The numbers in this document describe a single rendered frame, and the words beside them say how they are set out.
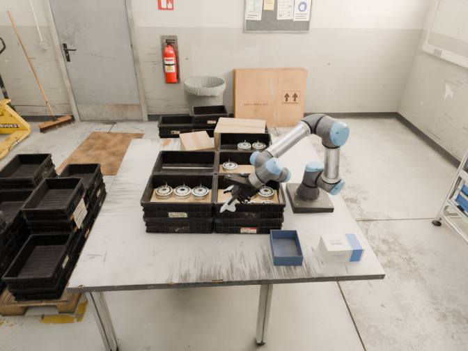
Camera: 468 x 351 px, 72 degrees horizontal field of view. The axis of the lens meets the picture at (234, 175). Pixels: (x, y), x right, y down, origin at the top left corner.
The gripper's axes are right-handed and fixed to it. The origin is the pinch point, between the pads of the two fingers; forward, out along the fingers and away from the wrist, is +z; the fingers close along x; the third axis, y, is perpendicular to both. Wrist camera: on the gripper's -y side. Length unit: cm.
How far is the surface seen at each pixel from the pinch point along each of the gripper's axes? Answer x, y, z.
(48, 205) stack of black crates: 55, -58, 135
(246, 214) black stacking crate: 13.7, 22.9, 4.5
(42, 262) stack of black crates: 19, -36, 144
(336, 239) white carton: 4, 62, -25
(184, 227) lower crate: 10.9, 4.5, 35.9
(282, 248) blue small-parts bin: 4.1, 47.7, 0.5
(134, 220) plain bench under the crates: 20, -15, 63
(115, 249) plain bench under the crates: -4, -17, 65
